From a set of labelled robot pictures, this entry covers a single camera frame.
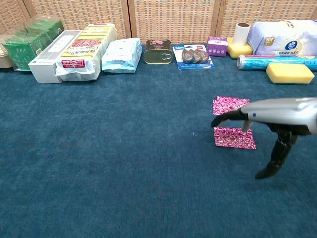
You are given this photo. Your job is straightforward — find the white power strip box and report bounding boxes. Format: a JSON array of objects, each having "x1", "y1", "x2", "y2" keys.
[{"x1": 28, "y1": 30, "x2": 83, "y2": 84}]

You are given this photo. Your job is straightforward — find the blue correction tape blister pack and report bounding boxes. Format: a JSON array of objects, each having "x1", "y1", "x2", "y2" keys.
[{"x1": 172, "y1": 44, "x2": 215, "y2": 71}]

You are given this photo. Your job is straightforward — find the teal table mat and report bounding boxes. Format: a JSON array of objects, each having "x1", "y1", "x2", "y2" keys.
[{"x1": 0, "y1": 44, "x2": 317, "y2": 238}]

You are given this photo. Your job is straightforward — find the small purple box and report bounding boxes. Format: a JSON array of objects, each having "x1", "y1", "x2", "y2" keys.
[{"x1": 206, "y1": 36, "x2": 228, "y2": 57}]

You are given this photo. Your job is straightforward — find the yellow sponge multipack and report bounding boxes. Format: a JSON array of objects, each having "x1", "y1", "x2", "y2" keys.
[{"x1": 55, "y1": 23, "x2": 118, "y2": 82}]

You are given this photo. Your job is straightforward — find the white paper roll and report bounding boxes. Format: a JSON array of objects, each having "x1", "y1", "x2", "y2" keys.
[{"x1": 232, "y1": 22, "x2": 251, "y2": 48}]

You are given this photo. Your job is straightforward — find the blue cling wrap roll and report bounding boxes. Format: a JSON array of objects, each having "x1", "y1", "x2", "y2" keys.
[{"x1": 237, "y1": 54, "x2": 317, "y2": 72}]

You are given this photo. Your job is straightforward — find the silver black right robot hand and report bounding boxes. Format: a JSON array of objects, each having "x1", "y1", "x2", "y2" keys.
[{"x1": 210, "y1": 97, "x2": 317, "y2": 179}]

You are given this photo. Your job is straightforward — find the beige lunch container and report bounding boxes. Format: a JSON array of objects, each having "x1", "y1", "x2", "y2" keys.
[{"x1": 0, "y1": 43, "x2": 14, "y2": 69}]

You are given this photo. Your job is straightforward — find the wicker folding screen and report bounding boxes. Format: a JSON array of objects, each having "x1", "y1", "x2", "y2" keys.
[{"x1": 0, "y1": 0, "x2": 317, "y2": 45}]

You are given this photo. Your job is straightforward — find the yellow sponge green scourer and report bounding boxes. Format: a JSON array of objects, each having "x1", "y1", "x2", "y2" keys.
[{"x1": 265, "y1": 63, "x2": 315, "y2": 85}]

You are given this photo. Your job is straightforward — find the black gold luncheon meat can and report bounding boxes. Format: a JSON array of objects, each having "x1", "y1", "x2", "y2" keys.
[{"x1": 143, "y1": 39, "x2": 173, "y2": 65}]

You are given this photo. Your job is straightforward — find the light blue wet wipes pack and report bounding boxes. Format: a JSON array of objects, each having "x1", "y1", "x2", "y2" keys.
[{"x1": 101, "y1": 37, "x2": 143, "y2": 74}]

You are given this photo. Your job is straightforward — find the pink patterned packet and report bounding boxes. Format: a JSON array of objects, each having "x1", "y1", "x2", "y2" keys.
[
  {"x1": 212, "y1": 96, "x2": 250, "y2": 116},
  {"x1": 214, "y1": 126, "x2": 257, "y2": 150}
]

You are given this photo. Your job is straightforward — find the clear box green tea bags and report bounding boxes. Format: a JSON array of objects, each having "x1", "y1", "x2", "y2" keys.
[{"x1": 1, "y1": 16, "x2": 65, "y2": 72}]

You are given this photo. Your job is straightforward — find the large white tissue pack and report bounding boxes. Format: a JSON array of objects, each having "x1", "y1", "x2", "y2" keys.
[{"x1": 247, "y1": 19, "x2": 317, "y2": 57}]

